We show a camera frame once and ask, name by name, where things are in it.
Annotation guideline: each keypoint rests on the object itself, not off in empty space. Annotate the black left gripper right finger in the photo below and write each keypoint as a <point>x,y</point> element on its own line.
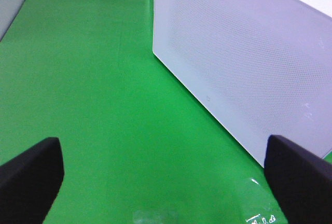
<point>299,180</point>

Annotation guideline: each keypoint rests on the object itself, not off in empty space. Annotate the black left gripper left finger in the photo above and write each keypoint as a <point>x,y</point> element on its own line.
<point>31,181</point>

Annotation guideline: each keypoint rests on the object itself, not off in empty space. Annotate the white microwave door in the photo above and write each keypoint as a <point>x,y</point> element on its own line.
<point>260,67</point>

